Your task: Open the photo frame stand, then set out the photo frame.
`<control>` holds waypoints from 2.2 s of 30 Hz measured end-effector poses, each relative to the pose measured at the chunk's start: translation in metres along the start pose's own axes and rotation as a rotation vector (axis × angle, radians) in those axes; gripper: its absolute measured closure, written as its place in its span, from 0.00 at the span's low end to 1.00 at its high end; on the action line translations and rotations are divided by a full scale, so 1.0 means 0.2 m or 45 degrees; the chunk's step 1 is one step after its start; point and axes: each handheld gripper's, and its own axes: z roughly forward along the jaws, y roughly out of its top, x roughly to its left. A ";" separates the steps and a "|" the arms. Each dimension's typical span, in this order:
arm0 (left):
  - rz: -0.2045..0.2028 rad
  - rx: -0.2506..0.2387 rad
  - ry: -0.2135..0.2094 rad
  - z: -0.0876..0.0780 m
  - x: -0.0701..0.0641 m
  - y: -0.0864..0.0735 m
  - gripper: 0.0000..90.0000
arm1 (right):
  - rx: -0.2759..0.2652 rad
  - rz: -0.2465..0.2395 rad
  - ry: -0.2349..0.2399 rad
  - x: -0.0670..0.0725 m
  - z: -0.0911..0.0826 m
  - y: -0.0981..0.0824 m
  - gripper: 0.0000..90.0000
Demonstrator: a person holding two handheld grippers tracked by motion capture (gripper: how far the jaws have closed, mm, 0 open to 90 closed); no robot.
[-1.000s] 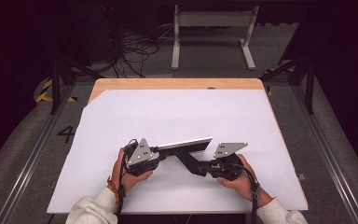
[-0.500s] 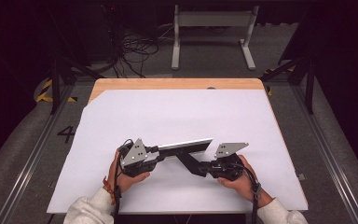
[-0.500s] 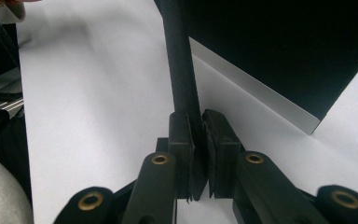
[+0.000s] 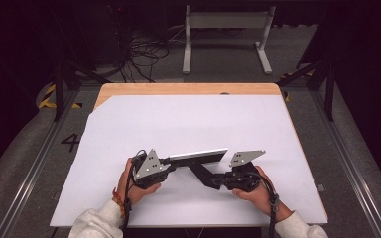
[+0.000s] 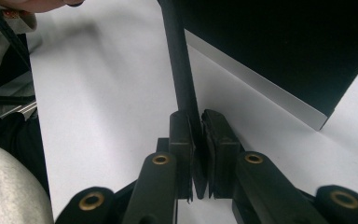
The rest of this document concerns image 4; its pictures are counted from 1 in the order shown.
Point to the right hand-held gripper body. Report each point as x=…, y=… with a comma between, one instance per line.
x=243, y=180

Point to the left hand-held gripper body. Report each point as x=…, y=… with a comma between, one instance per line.
x=150, y=167

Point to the person's right hand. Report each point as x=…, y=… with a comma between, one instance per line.
x=263, y=198

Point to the person's left hand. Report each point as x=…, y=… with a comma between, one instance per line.
x=129, y=193

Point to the white table sheet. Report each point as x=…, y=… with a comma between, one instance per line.
x=178, y=125

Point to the yellow black floor tape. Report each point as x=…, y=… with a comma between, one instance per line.
x=48, y=95
x=287, y=97

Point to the black metal stand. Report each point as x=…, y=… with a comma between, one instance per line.
x=58, y=95
x=329, y=95

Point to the small grey table bracket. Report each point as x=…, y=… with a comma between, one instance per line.
x=320, y=187

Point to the metal floor rail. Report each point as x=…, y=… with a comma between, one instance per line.
x=350, y=165
x=29, y=172

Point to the white metal desk frame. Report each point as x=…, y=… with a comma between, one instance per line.
x=225, y=20

